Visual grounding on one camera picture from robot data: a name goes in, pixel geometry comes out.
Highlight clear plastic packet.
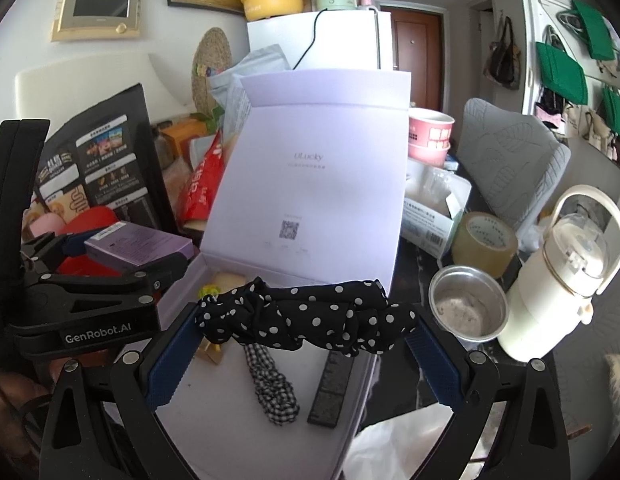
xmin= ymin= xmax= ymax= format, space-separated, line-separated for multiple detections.
xmin=224 ymin=75 xmax=253 ymax=134

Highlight white gift box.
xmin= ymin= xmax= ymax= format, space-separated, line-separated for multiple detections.
xmin=155 ymin=69 xmax=414 ymax=480

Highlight black polka dot scrunchie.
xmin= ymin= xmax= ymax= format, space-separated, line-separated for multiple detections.
xmin=196 ymin=276 xmax=419 ymax=357

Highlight brown door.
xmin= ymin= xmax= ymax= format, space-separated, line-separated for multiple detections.
xmin=387 ymin=7 xmax=446 ymax=112

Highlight black power cable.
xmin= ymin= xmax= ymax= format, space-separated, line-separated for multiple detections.
xmin=290 ymin=8 xmax=379 ymax=72

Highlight pink soft item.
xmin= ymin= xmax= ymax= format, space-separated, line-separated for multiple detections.
xmin=27 ymin=212 xmax=67 ymax=237

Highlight gold rectangular box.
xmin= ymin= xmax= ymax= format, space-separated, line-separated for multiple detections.
xmin=197 ymin=271 xmax=247 ymax=365

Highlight clear tape roll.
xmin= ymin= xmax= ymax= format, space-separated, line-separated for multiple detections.
xmin=451 ymin=211 xmax=519 ymax=280

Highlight round woven mat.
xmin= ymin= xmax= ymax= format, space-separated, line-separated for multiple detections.
xmin=191 ymin=27 xmax=232 ymax=117

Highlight white refrigerator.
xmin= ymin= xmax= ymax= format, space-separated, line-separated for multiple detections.
xmin=246 ymin=7 xmax=393 ymax=79

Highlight person's left hand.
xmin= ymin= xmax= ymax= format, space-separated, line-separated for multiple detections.
xmin=0 ymin=359 xmax=63 ymax=413

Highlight green tote bag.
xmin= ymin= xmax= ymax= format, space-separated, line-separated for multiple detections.
xmin=534 ymin=42 xmax=589 ymax=107
xmin=602 ymin=85 xmax=620 ymax=139
xmin=572 ymin=0 xmax=616 ymax=62

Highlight red pouch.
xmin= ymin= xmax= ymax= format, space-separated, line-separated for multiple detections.
xmin=56 ymin=207 xmax=122 ymax=277

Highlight white open carton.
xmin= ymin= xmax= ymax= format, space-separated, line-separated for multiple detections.
xmin=400 ymin=160 xmax=473 ymax=262

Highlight pink paper cup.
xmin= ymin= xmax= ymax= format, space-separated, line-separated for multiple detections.
xmin=407 ymin=107 xmax=456 ymax=169

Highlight floral pillow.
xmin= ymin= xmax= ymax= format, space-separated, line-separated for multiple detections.
xmin=604 ymin=352 xmax=620 ymax=402

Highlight orange box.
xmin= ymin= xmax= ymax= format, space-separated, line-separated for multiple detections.
xmin=161 ymin=119 xmax=209 ymax=159

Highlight grey foil pouch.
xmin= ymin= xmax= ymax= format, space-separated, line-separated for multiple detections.
xmin=207 ymin=45 xmax=291 ymax=111

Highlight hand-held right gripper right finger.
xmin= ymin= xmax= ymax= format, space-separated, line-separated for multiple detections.
xmin=404 ymin=309 xmax=581 ymax=480

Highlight black printed snack bag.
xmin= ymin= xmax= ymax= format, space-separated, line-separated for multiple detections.
xmin=32 ymin=83 xmax=179 ymax=234

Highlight red snack packet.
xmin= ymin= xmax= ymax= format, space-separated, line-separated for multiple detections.
xmin=176 ymin=130 xmax=229 ymax=227

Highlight cream thermos bottle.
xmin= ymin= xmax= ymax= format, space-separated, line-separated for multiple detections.
xmin=497 ymin=185 xmax=620 ymax=362

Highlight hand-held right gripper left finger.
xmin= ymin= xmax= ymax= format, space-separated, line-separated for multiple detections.
xmin=40 ymin=304 xmax=207 ymax=480

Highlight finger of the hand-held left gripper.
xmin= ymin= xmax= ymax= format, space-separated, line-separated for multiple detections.
xmin=41 ymin=251 xmax=189 ymax=302
xmin=20 ymin=229 xmax=100 ymax=272

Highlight hanging dark tote bags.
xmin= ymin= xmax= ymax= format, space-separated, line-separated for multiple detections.
xmin=482 ymin=16 xmax=523 ymax=92

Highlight metal cup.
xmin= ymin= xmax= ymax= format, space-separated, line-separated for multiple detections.
xmin=429 ymin=265 xmax=509 ymax=344

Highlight purple box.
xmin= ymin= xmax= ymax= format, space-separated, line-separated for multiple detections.
xmin=84 ymin=220 xmax=195 ymax=267

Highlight grey cushioned chair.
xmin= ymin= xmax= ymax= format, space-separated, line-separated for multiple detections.
xmin=449 ymin=97 xmax=573 ymax=232
xmin=554 ymin=280 xmax=620 ymax=480

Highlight white plastic bag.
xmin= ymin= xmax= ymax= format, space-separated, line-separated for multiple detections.
xmin=347 ymin=402 xmax=459 ymax=480

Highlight black rectangular strip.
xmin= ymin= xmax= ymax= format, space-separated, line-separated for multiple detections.
xmin=307 ymin=350 xmax=359 ymax=431

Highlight black white gingham scrunchie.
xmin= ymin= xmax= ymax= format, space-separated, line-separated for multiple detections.
xmin=243 ymin=342 xmax=301 ymax=427

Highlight wall intercom panel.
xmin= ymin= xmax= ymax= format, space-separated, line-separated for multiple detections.
xmin=51 ymin=0 xmax=142 ymax=43

